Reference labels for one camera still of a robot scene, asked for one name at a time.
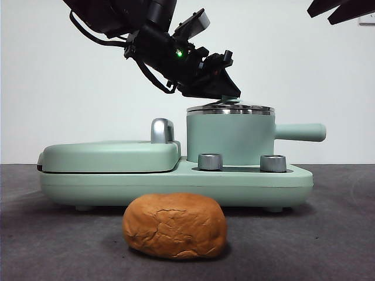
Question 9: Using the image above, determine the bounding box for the mint green breakfast machine base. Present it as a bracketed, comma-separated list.
[39, 155, 313, 213]

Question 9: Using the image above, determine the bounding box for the brown potato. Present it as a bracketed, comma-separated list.
[121, 192, 228, 260]

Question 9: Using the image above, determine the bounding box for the chrome griddle lid handle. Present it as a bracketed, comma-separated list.
[150, 118, 176, 145]

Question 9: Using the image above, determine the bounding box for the silver control knob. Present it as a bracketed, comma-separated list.
[197, 152, 223, 171]
[259, 154, 287, 173]

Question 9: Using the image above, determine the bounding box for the mint green griddle lid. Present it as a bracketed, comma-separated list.
[36, 140, 182, 173]

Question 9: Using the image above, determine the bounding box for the mint green handled pot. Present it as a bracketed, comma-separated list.
[186, 107, 328, 167]

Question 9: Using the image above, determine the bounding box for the black looped gripper cable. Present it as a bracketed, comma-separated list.
[136, 57, 178, 94]

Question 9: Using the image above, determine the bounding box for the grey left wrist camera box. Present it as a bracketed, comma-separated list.
[175, 8, 210, 40]

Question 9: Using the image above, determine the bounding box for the glass pot lid green knob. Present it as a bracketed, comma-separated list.
[186, 96, 275, 114]

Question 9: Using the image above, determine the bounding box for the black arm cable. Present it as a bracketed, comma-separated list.
[69, 10, 131, 47]

